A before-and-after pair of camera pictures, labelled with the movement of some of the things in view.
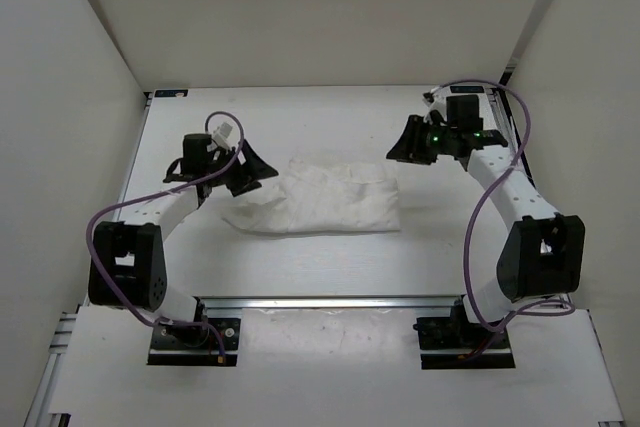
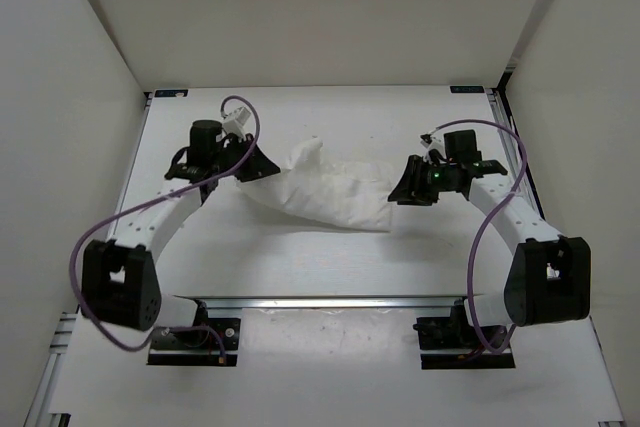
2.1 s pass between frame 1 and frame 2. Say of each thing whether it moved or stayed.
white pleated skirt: moved
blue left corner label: stayed
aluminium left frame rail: stayed
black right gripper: moved
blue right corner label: stayed
